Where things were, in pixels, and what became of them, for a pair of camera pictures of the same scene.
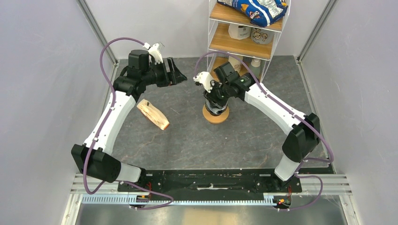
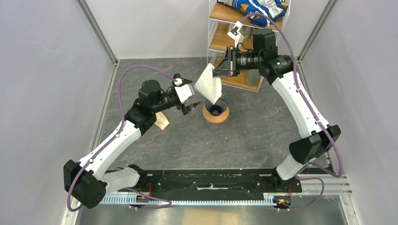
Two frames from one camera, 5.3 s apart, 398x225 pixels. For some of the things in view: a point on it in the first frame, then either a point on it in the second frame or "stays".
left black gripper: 178,78 to 186,110
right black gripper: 215,103 to 222,69
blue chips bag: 263,13 stays
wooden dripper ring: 214,117 stays
